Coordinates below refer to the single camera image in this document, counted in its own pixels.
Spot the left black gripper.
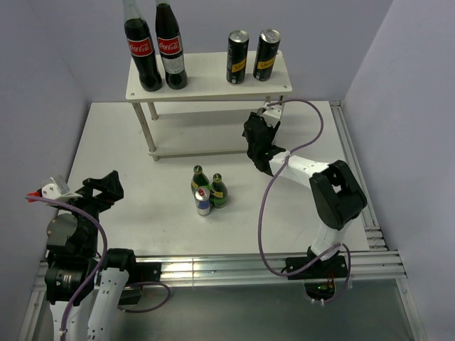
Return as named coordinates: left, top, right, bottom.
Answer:
left=56, top=170, right=122, bottom=254

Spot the Red Bull can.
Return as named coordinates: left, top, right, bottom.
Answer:
left=194, top=187, right=211, bottom=216

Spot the dark gold-band beverage can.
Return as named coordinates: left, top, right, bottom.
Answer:
left=253, top=28, right=281, bottom=81

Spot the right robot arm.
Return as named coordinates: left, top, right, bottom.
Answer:
left=242, top=112, right=368, bottom=277

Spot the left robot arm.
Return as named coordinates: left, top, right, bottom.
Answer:
left=41, top=170, right=139, bottom=340

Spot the white two-tier shelf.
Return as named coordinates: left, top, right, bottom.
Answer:
left=125, top=51, right=292, bottom=161

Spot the front green glass bottle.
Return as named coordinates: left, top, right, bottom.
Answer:
left=210, top=173, right=228, bottom=208

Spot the green glass bottle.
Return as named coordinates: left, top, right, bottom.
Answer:
left=210, top=173, right=228, bottom=208
left=191, top=165, right=210, bottom=193

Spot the rear green glass bottle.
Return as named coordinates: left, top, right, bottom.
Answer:
left=191, top=165, right=210, bottom=193

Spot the right Coca-Cola glass bottle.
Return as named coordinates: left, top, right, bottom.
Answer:
left=155, top=1, right=188, bottom=90

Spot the coca-cola glass bottle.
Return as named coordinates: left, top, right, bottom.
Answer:
left=155, top=1, right=188, bottom=90
left=122, top=0, right=162, bottom=92

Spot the left Coca-Cola glass bottle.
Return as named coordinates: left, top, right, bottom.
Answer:
left=122, top=0, right=162, bottom=92

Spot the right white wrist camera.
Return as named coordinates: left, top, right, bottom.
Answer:
left=257, top=102, right=284, bottom=128

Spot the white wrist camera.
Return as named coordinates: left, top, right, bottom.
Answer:
left=28, top=175, right=82, bottom=202
left=257, top=102, right=284, bottom=128

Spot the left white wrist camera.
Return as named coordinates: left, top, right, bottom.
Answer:
left=28, top=175, right=82, bottom=202

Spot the aluminium frame rail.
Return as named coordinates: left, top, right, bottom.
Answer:
left=18, top=101, right=428, bottom=340

